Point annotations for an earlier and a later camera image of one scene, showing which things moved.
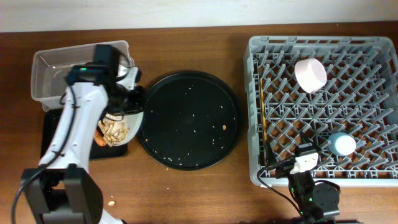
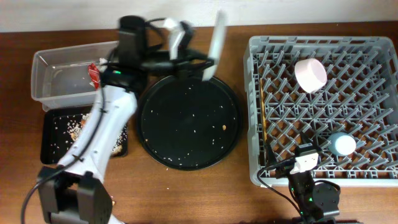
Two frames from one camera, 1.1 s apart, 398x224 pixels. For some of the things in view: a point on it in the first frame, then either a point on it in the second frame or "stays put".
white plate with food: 119,128 → 216,45
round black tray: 193,121 stays put
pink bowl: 311,74 stays put
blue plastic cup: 342,144 stays put
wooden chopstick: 261,86 stays put
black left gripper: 138,107 → 169,66
